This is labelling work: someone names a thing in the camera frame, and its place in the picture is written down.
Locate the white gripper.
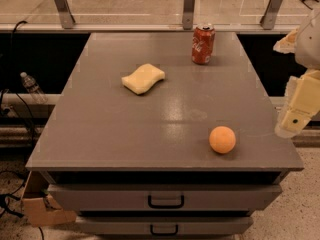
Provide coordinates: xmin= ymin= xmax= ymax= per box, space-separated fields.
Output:
xmin=273 ymin=9 xmax=320 ymax=138

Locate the orange fruit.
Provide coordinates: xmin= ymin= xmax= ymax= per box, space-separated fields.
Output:
xmin=209 ymin=126 xmax=236 ymax=154

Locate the red coke can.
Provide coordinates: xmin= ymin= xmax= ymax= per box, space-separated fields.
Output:
xmin=192 ymin=23 xmax=215 ymax=65

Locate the yellow sponge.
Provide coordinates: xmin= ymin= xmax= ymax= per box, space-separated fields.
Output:
xmin=121 ymin=64 xmax=165 ymax=95

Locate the grey drawer cabinet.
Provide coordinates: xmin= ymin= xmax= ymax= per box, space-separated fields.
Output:
xmin=27 ymin=32 xmax=303 ymax=240

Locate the upper grey drawer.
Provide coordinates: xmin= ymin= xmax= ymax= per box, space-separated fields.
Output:
xmin=49 ymin=184 xmax=282 ymax=211

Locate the grey drawer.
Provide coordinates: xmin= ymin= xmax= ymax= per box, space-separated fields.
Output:
xmin=76 ymin=217 xmax=253 ymax=237
xmin=49 ymin=184 xmax=282 ymax=211

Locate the lower grey drawer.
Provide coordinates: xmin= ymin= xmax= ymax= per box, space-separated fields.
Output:
xmin=76 ymin=217 xmax=253 ymax=237

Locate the clear plastic water bottle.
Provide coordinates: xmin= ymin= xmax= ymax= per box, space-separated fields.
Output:
xmin=20 ymin=72 xmax=48 ymax=104

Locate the cardboard box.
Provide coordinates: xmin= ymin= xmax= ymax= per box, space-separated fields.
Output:
xmin=22 ymin=172 xmax=76 ymax=227

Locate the right metal bracket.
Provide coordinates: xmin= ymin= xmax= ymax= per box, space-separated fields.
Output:
xmin=260 ymin=0 xmax=283 ymax=30

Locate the metal bracket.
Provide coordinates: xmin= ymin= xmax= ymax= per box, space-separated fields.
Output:
xmin=182 ymin=0 xmax=195 ymax=30
xmin=260 ymin=0 xmax=283 ymax=30
xmin=54 ymin=0 xmax=75 ymax=29

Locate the middle metal bracket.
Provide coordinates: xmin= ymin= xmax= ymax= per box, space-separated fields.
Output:
xmin=182 ymin=0 xmax=195 ymax=30

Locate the left metal bracket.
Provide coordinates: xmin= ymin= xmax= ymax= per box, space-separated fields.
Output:
xmin=54 ymin=0 xmax=75 ymax=29

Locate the black cable left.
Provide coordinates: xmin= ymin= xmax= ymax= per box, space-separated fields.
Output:
xmin=0 ymin=19 xmax=38 ymax=145

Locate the black cable on floor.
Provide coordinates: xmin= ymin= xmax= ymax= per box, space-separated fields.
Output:
xmin=0 ymin=170 xmax=45 ymax=240

